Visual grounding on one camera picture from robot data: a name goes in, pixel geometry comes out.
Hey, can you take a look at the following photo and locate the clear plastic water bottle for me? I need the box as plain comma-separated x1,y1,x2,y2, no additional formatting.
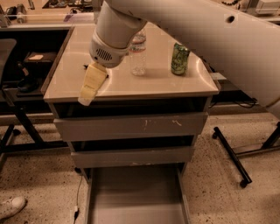
129,29,146,76

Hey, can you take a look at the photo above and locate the green soda can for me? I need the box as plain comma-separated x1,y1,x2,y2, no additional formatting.
171,43,190,75

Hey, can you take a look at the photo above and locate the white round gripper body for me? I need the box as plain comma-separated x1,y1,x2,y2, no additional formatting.
89,31,130,68

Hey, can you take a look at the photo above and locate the black wheeled stand base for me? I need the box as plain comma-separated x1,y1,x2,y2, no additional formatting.
212,122,280,188

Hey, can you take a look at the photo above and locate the black table leg frame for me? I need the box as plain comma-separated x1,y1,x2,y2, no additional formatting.
0,87,70,173

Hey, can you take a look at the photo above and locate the grey middle drawer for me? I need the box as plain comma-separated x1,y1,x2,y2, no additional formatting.
71,146,194,168

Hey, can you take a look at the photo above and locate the black shoe on shelf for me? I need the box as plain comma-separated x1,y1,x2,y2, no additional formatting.
17,62,39,93

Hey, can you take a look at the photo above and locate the grey open bottom drawer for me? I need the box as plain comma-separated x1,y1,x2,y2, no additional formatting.
84,164,191,224

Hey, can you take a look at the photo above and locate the black box with note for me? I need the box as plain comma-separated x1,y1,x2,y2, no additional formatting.
24,52,57,63

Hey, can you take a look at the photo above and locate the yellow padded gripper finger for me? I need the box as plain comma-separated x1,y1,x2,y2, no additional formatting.
78,62,107,106

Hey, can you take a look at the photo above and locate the white sneaker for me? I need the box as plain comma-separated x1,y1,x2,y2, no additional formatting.
0,196,26,220

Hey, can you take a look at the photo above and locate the grey drawer cabinet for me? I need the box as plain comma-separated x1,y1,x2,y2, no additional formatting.
39,22,221,184

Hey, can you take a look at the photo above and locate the dark blue rxbar wrapper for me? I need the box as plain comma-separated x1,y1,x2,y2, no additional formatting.
83,64,109,79

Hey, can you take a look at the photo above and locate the black floor cable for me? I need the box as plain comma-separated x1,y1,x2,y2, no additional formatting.
73,174,84,224

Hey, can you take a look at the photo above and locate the grey top drawer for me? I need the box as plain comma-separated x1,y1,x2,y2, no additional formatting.
54,112,207,142

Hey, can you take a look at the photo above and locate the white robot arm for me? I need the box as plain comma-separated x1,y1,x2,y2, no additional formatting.
89,0,280,118

